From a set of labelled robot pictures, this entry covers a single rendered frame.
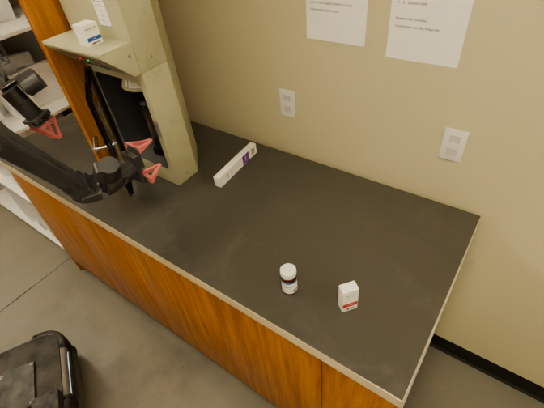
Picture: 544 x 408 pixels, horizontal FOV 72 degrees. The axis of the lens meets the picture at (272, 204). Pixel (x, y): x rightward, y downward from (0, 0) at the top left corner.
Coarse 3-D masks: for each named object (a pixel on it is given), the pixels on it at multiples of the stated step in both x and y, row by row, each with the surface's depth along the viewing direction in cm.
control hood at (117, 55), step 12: (60, 36) 124; (72, 36) 123; (60, 48) 118; (72, 48) 115; (84, 48) 114; (96, 48) 113; (108, 48) 112; (120, 48) 112; (132, 48) 115; (96, 60) 112; (108, 60) 110; (120, 60) 113; (132, 60) 116; (120, 72) 122; (132, 72) 118
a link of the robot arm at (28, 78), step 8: (24, 72) 119; (32, 72) 120; (0, 80) 115; (8, 80) 122; (16, 80) 119; (24, 80) 120; (32, 80) 120; (40, 80) 121; (0, 88) 116; (24, 88) 120; (32, 88) 121; (40, 88) 122
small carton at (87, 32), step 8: (72, 24) 112; (80, 24) 111; (88, 24) 111; (96, 24) 113; (80, 32) 112; (88, 32) 112; (96, 32) 114; (80, 40) 114; (88, 40) 112; (96, 40) 114
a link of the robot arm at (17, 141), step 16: (0, 128) 79; (0, 144) 79; (16, 144) 82; (32, 144) 89; (16, 160) 86; (32, 160) 88; (48, 160) 92; (48, 176) 95; (64, 176) 98; (80, 176) 105; (64, 192) 103; (80, 192) 105; (96, 192) 110
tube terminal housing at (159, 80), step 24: (72, 0) 118; (120, 0) 107; (144, 0) 113; (120, 24) 112; (144, 24) 115; (144, 48) 118; (168, 48) 138; (144, 72) 121; (168, 72) 129; (144, 96) 128; (168, 96) 133; (168, 120) 136; (168, 144) 140; (192, 144) 156; (144, 168) 162; (168, 168) 149; (192, 168) 155
